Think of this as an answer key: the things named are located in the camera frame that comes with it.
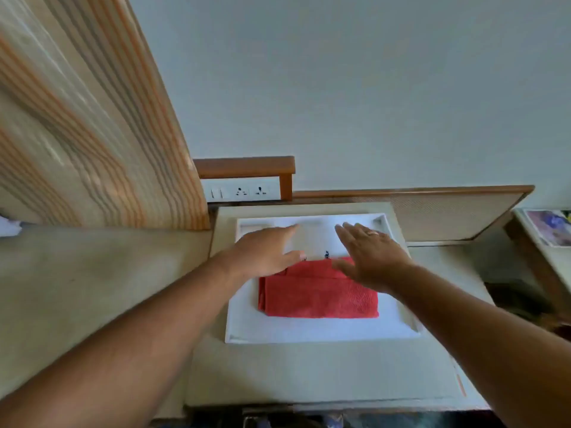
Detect person's left hand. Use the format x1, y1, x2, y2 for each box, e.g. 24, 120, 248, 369
219, 224, 308, 282

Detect person's right hand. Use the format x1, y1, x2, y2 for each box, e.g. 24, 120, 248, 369
331, 222, 416, 295

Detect person's left forearm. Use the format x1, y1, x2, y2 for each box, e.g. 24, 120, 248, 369
0, 256, 233, 428

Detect person's right forearm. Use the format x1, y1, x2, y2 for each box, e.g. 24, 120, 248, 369
395, 265, 571, 428

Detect folded red towel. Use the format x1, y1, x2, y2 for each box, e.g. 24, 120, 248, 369
257, 257, 380, 320

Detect white rectangular tray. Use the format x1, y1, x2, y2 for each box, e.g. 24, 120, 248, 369
224, 212, 423, 345

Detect beige bedside table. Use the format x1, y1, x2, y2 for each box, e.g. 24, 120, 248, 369
185, 201, 492, 413

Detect wooden side table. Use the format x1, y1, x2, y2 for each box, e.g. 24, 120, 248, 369
503, 208, 571, 319

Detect colourful printed magazine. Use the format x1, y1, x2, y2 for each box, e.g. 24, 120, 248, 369
523, 209, 571, 248

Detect striped beige orange curtain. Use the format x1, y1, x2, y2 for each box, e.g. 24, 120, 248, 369
0, 0, 211, 231

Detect white crumpled cloth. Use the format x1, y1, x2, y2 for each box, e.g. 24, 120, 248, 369
0, 215, 22, 238

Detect beige wood-framed wall panel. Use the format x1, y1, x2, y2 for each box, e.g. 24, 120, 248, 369
292, 185, 535, 244

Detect white wall socket panel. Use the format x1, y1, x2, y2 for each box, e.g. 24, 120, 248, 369
201, 177, 282, 204

